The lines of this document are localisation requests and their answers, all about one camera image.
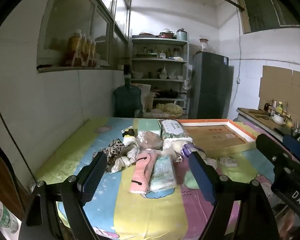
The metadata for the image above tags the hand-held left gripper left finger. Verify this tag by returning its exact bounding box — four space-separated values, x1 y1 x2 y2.
19 151 108 240

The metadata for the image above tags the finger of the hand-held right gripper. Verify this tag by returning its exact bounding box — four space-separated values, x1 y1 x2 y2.
282 134 300 160
255 134 300 174

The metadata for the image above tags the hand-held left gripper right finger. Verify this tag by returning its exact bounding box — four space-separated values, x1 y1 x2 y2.
189 151 280 240

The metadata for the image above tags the pale green soft pack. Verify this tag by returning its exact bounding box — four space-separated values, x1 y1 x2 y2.
184 171 199 189

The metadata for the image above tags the purple soft item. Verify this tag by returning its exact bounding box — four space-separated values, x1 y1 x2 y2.
181 144 205 158

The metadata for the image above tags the leopard print cloth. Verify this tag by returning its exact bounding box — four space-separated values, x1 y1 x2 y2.
94 139 127 173

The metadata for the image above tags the white teal wipes pack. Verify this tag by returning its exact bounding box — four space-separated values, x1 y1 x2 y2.
149 155 177 192

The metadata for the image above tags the white soft pack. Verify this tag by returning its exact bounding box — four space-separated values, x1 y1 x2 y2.
162 139 194 160

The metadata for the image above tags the orange rimmed cardboard box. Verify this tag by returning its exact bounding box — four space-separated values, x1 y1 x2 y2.
177 119 257 153

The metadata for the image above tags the pink cloth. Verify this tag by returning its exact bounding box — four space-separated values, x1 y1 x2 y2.
129 151 157 193

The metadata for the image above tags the yellow white pouch black clip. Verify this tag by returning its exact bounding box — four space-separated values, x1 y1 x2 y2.
121 129 138 145

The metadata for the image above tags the pinkish plush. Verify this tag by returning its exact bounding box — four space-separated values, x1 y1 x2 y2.
137 131 164 150

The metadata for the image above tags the person's right hand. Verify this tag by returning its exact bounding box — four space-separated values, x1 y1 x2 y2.
281 209 299 240

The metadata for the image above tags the metal kettle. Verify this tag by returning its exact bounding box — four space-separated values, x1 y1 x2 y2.
290 120 300 138

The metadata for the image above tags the black gas stove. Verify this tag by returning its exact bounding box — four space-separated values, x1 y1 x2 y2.
272 126 300 143

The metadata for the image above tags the white bowl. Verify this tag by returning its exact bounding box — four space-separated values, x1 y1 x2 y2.
272 114 287 125

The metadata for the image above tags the wooden top kitchen counter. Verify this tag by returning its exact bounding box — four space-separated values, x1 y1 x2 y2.
236 107 300 153

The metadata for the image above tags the cluster of condiment bottles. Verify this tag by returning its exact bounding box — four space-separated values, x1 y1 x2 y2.
264 99 292 120

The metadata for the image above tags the cartoon printed bedsheet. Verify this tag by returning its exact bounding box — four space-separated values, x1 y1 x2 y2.
34 116 290 240

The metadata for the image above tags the floral tissue pack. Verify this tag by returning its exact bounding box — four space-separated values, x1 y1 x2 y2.
160 119 193 143

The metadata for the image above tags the green tissue box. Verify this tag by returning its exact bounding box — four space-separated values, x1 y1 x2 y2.
137 119 162 137

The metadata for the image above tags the pale yellow cabbage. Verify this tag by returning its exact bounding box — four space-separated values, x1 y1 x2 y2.
156 103 184 117

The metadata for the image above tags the dark grey refrigerator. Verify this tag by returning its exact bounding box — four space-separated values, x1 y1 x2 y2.
189 51 229 120

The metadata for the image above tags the blue water jug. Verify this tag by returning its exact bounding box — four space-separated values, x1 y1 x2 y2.
113 81 143 118

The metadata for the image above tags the brown wooden furniture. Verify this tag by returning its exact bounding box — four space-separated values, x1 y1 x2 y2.
0 140 24 220

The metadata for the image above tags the black wok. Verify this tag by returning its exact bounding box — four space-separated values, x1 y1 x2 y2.
156 89 187 98

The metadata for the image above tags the translucent plastic container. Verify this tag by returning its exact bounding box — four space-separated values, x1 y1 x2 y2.
146 92 157 112

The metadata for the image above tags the green white can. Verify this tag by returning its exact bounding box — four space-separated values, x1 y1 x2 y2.
0 194 19 234

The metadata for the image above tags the white sack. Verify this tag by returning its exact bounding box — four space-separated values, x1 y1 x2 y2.
131 83 152 110

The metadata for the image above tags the black water pump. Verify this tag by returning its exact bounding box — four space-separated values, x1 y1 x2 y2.
124 64 132 83

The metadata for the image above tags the orange juice bottle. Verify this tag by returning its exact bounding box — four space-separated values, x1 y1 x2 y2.
66 29 82 67
91 41 97 67

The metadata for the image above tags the row of glass jars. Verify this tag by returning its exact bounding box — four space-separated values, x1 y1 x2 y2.
135 47 183 58

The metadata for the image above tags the high window with grille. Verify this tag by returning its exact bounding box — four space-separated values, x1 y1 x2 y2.
236 0 300 34

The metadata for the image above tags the light blue pot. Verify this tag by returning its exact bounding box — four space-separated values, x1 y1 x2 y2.
176 29 188 41

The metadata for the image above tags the white metal shelf rack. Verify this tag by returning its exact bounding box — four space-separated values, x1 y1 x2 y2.
130 34 190 117

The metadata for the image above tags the sliding glass window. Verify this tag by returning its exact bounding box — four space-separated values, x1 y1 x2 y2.
37 0 130 74

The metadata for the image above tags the brown cardboard wall panel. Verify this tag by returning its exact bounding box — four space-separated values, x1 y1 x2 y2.
259 65 300 123

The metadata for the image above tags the white wall cable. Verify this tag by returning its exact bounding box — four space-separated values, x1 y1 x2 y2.
237 6 242 79

